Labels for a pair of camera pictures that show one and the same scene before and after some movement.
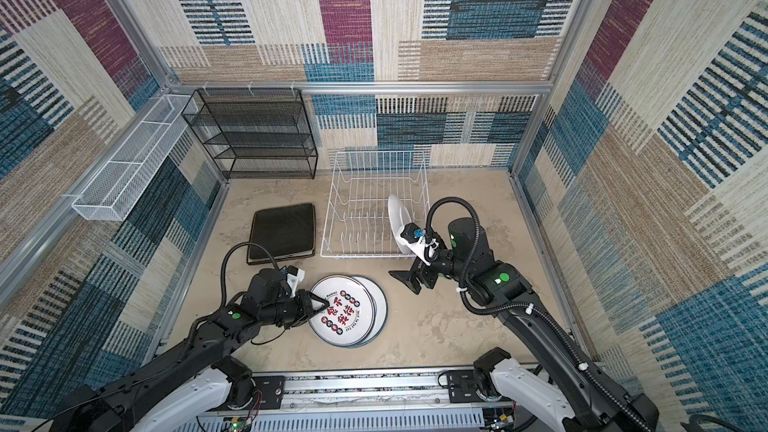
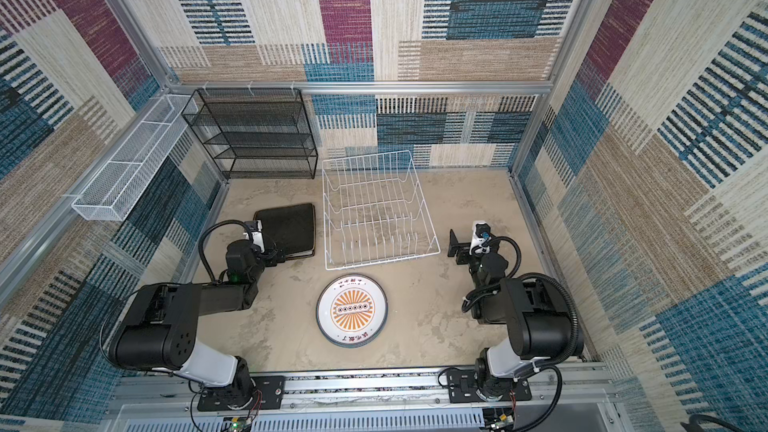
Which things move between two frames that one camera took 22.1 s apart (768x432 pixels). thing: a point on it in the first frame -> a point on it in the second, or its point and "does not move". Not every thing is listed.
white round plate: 399,216 -> 352,310
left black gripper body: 290,310 -> 268,259
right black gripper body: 443,264 -> 464,249
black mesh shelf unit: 255,133 does not move
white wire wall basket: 109,196 does not move
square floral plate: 288,232 does not move
